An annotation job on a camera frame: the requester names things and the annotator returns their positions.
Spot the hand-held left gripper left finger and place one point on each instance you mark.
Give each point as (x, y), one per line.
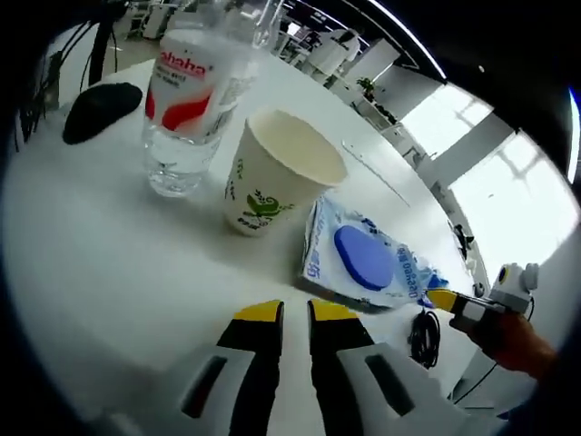
(254, 363)

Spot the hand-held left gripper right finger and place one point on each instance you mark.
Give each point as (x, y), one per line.
(336, 372)

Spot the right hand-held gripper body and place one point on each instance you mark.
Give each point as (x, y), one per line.
(513, 288)

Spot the blue plastic packet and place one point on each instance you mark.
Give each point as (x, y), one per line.
(433, 274)

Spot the clear bag with blue items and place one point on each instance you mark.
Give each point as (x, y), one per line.
(363, 254)

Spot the white paper cup green print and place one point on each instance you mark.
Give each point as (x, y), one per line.
(263, 191)

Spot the clear plastic water bottle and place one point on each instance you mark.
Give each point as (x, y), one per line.
(186, 91)

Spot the person's right hand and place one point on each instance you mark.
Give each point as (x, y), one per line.
(517, 340)

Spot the white table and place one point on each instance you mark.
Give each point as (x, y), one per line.
(91, 227)

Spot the potted green plant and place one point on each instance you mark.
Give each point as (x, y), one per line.
(367, 87)

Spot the black computer mouse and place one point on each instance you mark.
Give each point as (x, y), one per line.
(100, 111)

